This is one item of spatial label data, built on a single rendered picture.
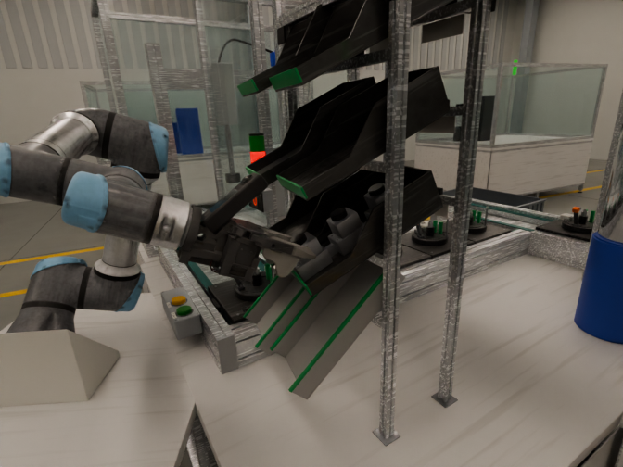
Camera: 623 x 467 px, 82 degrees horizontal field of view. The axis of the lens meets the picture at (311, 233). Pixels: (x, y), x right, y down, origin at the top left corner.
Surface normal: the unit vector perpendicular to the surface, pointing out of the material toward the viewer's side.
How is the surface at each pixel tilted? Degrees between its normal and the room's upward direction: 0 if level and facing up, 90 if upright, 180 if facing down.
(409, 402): 0
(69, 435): 0
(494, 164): 90
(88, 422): 0
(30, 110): 90
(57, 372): 90
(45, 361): 90
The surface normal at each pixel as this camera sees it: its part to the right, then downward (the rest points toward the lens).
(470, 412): -0.04, -0.95
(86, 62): 0.40, 0.28
